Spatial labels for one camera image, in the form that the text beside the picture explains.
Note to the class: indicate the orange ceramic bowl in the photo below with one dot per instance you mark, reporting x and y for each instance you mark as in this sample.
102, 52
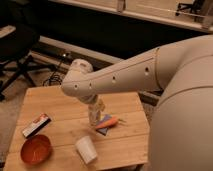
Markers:
36, 149

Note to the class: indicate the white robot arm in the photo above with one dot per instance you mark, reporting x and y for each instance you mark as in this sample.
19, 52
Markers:
181, 129

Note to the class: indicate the small clear bottle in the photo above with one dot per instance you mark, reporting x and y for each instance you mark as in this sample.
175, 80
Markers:
94, 111

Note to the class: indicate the orange toy carrot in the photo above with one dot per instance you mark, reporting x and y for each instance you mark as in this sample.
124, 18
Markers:
112, 121

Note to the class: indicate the blue sponge pad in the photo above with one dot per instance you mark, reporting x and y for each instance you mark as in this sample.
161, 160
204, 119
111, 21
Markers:
104, 131

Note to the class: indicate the white paper cup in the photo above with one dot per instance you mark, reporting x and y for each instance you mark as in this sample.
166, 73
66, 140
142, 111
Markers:
86, 149

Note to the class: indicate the red and black box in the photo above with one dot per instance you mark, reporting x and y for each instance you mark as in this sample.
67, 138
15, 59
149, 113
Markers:
36, 125

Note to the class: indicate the black office chair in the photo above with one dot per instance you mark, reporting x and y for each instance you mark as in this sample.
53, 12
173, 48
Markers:
15, 57

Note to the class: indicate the wooden beam rail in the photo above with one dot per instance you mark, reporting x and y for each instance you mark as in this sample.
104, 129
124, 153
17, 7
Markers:
51, 50

